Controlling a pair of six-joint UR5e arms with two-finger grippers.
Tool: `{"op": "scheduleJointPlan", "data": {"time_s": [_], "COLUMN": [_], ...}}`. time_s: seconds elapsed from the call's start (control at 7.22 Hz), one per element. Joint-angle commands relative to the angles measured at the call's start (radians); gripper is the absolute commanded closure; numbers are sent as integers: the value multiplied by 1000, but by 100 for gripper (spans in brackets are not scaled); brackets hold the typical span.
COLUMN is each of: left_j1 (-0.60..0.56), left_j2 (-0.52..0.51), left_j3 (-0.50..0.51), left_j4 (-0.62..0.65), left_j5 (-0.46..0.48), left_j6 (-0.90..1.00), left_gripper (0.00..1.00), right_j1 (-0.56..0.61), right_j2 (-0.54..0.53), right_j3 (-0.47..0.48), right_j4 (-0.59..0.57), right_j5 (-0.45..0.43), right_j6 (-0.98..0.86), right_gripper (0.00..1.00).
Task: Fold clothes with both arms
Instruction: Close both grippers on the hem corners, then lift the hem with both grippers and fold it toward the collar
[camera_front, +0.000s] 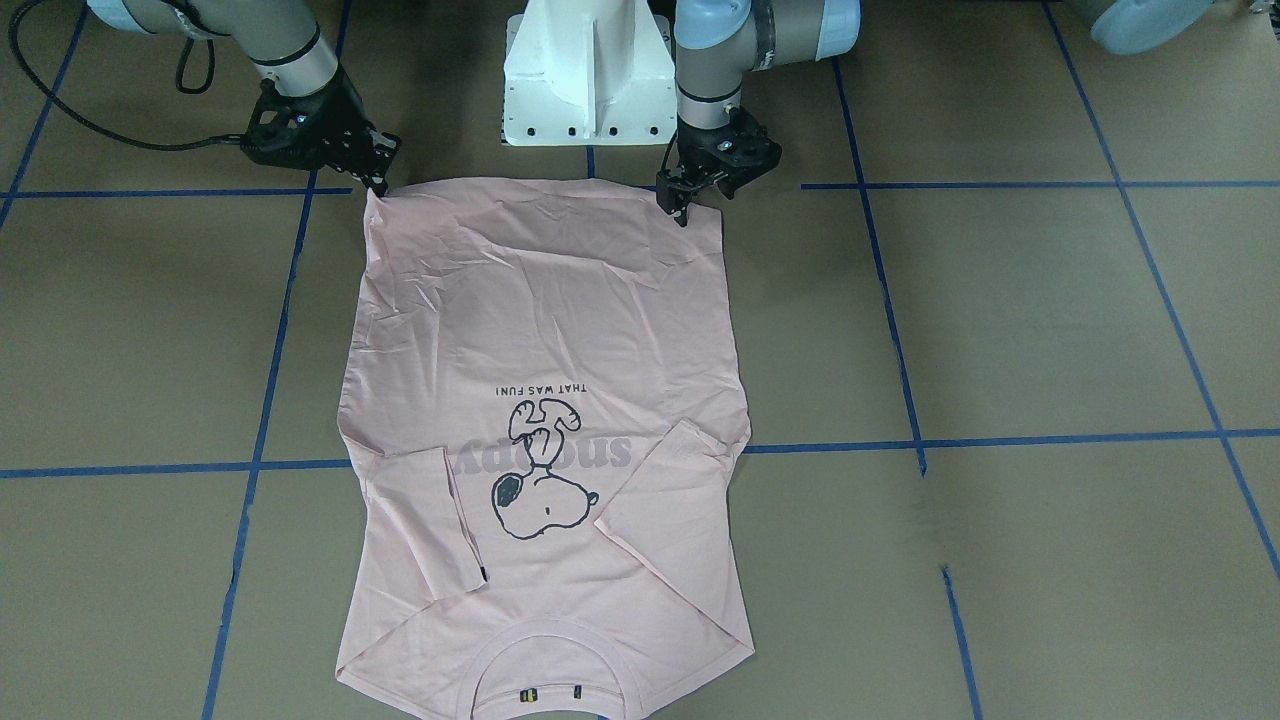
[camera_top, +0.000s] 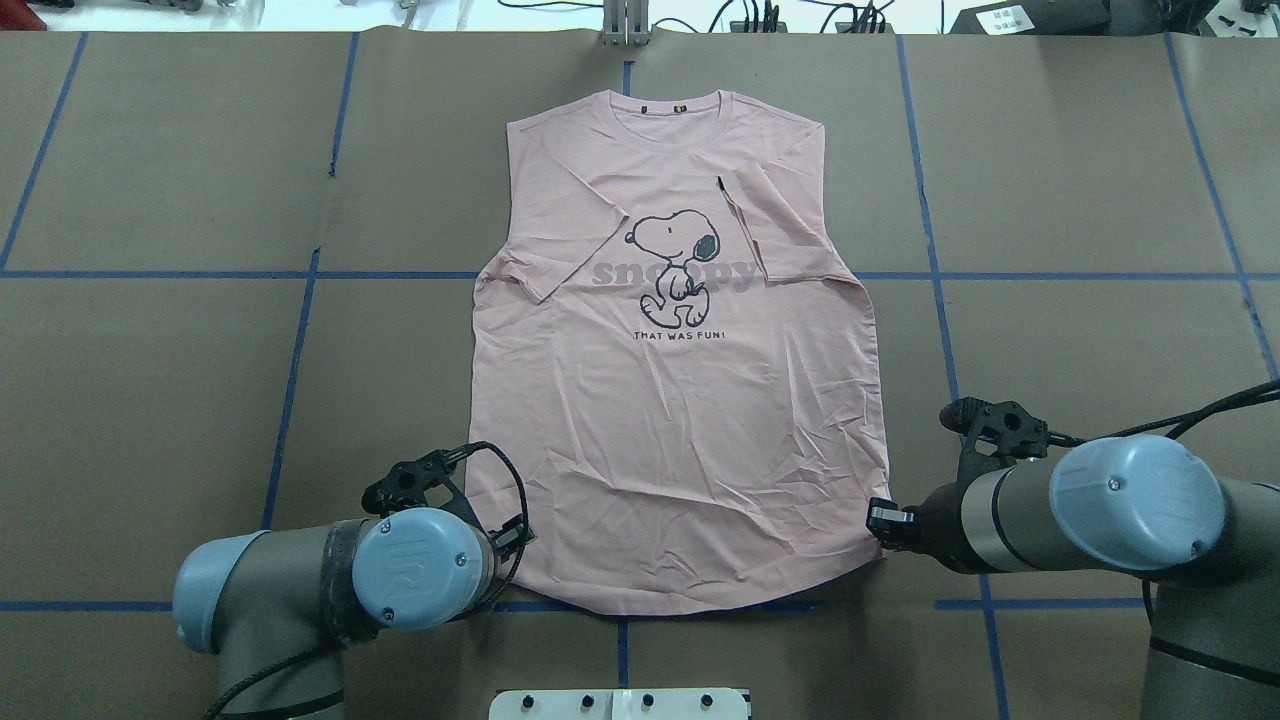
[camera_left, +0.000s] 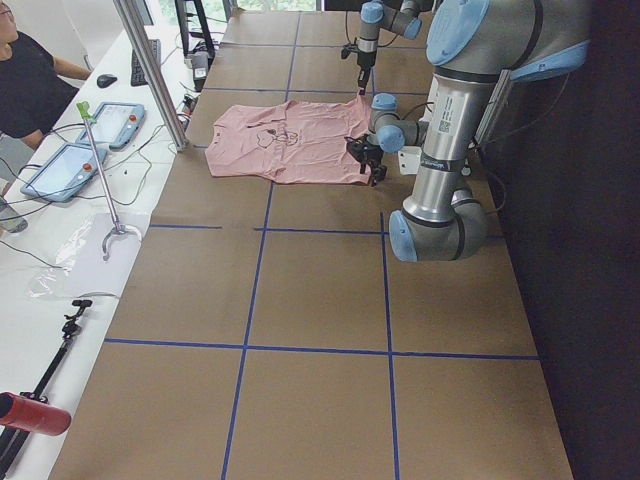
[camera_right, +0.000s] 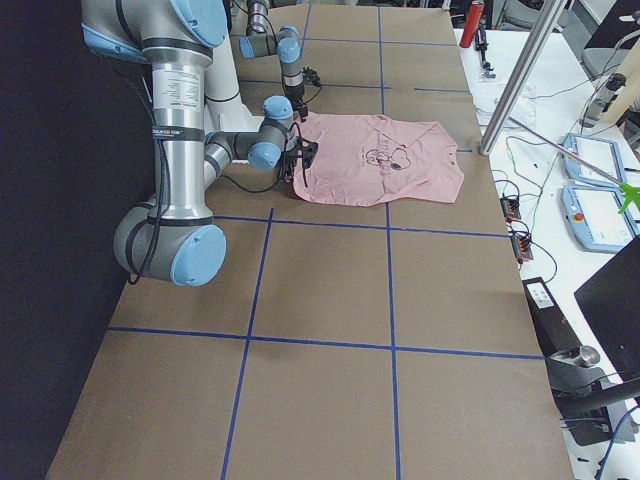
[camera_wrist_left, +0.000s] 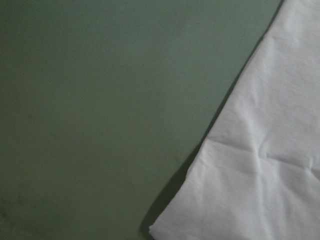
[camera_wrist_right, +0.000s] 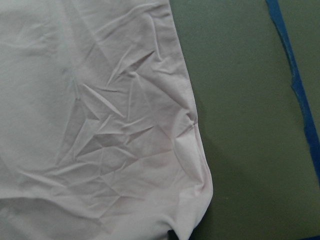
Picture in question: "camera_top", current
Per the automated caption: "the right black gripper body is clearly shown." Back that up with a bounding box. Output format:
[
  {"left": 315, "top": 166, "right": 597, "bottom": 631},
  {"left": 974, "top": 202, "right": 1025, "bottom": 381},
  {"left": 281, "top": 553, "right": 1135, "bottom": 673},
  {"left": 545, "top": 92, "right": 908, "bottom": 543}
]
[{"left": 867, "top": 497, "right": 934, "bottom": 553}]

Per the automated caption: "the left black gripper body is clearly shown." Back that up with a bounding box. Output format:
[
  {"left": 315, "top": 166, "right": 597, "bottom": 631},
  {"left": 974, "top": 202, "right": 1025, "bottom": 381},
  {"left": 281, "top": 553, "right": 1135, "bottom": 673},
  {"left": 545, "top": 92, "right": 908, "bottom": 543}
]
[{"left": 488, "top": 520, "right": 535, "bottom": 577}]

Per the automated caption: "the pink Snoopy t-shirt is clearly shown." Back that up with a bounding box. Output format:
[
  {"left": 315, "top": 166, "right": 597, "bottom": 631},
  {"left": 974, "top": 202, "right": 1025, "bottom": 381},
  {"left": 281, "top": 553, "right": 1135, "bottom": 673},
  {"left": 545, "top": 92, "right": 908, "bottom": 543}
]
[{"left": 465, "top": 90, "right": 890, "bottom": 616}]

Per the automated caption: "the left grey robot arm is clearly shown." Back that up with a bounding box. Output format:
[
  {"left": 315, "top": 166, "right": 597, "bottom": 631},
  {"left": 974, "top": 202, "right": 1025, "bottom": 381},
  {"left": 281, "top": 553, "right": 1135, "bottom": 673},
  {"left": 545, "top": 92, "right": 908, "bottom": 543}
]
[{"left": 172, "top": 441, "right": 535, "bottom": 719}]

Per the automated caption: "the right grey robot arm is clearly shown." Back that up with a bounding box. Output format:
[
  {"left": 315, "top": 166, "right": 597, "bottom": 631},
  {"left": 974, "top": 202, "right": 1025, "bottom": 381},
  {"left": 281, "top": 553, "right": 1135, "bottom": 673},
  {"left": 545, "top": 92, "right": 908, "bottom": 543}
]
[{"left": 867, "top": 380, "right": 1279, "bottom": 719}]

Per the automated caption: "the black box device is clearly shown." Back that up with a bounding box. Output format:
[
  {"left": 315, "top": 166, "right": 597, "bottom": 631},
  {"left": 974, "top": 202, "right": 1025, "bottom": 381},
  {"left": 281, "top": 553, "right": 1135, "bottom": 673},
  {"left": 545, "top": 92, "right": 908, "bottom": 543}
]
[{"left": 946, "top": 1, "right": 1112, "bottom": 36}]

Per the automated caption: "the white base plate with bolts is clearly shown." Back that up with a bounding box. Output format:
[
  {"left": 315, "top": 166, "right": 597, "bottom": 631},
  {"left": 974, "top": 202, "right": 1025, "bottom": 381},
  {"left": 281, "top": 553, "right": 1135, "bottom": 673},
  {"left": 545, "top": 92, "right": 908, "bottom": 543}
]
[{"left": 486, "top": 687, "right": 754, "bottom": 719}]

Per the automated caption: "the aluminium frame post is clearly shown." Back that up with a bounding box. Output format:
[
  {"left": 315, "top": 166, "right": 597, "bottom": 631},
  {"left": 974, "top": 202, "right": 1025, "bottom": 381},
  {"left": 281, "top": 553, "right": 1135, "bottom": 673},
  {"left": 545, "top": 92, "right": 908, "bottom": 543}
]
[{"left": 600, "top": 0, "right": 652, "bottom": 47}]

